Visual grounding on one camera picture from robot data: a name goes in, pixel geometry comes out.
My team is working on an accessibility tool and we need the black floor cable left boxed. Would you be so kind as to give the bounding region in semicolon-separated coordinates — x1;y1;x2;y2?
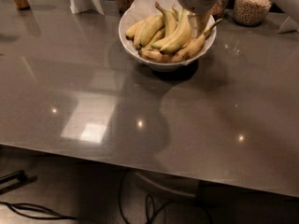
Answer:
0;201;78;221

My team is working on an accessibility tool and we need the glass jar of chickpeas right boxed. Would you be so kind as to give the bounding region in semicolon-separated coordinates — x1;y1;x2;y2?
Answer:
234;0;272;26

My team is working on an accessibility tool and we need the brown-spotted banana at bottom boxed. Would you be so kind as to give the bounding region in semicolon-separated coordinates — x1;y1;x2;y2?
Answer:
138;49;172;63

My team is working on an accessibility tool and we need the green banana upright centre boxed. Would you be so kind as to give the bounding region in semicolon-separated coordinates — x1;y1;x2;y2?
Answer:
155;2;177;36

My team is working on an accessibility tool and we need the white ceramic bowl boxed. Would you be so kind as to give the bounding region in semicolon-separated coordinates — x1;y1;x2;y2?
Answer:
119;0;217;72

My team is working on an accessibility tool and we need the glass jar of nuts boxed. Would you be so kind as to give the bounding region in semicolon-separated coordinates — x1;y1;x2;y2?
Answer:
212;0;229;20

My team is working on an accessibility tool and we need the white table pedestal base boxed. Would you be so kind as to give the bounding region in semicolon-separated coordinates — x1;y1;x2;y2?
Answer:
135;171;198;202

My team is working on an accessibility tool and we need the black floor cable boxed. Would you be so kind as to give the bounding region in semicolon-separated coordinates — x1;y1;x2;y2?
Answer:
0;201;78;221
118;170;214;224

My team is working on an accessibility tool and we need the ripe banana at right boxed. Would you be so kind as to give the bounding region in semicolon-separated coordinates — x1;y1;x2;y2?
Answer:
171;19;221;63

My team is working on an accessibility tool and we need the black metal floor bracket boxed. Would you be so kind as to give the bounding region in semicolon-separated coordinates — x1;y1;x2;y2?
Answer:
0;170;37;195

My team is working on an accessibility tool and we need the black floor cable centre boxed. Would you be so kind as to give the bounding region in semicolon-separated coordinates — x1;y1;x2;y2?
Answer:
118;170;214;224

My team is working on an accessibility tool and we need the yellow banana at left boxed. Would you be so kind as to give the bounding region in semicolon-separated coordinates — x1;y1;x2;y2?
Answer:
125;14;164;49

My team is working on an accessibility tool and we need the white paper bowl liner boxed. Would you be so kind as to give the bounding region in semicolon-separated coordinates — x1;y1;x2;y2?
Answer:
122;0;176;24

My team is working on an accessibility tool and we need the large front yellow-green banana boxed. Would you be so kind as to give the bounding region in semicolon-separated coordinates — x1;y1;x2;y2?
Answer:
151;8;192;54

